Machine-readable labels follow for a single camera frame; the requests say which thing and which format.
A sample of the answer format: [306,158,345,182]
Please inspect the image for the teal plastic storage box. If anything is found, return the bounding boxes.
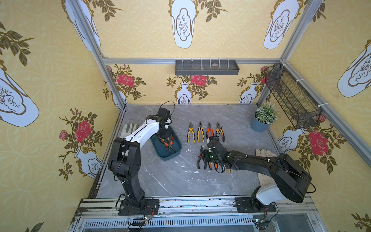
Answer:
[150,126,182,160]

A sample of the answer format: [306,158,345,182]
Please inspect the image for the red orange black pliers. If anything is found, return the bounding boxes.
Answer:
[206,123,214,142]

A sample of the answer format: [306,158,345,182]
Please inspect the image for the orange long nose pliers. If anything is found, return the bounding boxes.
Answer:
[160,135,174,155]

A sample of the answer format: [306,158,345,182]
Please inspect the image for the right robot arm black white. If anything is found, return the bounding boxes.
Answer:
[199,145,312,206]

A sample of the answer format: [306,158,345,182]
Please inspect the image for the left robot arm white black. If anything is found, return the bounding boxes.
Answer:
[108,115,172,216]

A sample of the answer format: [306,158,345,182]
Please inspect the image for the left work glove beige green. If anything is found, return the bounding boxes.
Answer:
[119,123,139,138]

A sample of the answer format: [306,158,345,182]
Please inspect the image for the blue flower pot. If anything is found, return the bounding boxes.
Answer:
[251,115,270,132]

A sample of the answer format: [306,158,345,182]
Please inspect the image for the right work glove beige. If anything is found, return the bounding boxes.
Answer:
[255,149,277,187]

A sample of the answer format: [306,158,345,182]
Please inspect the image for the green white artificial plant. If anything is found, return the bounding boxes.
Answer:
[254,102,280,125]

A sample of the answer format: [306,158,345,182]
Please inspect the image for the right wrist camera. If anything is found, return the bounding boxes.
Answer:
[207,136,224,150]

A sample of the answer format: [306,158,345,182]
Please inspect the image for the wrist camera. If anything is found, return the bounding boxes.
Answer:
[207,136,224,150]
[157,107,172,125]

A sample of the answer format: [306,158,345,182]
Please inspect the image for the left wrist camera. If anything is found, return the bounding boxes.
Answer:
[157,107,172,125]

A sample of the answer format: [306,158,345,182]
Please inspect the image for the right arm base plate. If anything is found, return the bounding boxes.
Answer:
[232,197,277,213]

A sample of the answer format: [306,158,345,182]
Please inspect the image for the aluminium front rail frame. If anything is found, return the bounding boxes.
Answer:
[69,195,327,232]

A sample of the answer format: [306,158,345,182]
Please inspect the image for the grey wall shelf tray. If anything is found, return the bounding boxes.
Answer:
[174,59,240,76]

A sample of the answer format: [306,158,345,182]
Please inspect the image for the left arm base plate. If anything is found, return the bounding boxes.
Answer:
[118,199,159,216]

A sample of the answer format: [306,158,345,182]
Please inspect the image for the black wire mesh basket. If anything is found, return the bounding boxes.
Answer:
[263,64,322,129]

